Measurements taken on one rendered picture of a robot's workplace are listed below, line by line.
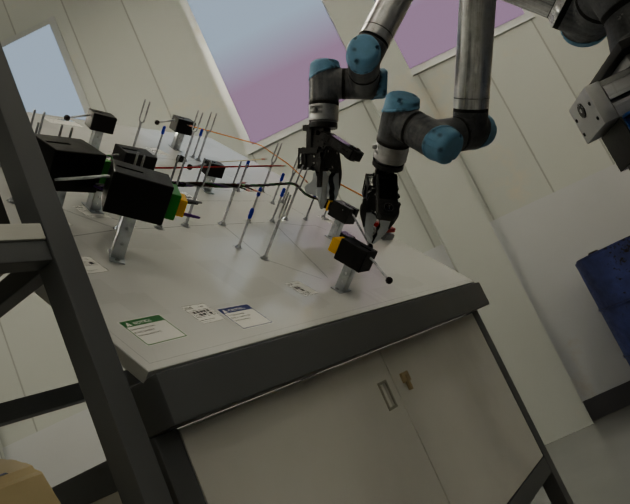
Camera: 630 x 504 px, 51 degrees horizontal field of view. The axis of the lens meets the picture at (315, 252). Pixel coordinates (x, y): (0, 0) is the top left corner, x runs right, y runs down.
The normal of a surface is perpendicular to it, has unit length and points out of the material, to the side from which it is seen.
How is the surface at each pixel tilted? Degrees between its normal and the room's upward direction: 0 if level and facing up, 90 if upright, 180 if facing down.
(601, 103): 90
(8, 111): 90
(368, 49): 90
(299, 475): 90
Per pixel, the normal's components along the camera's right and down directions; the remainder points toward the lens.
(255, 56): -0.13, -0.16
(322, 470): 0.75, -0.45
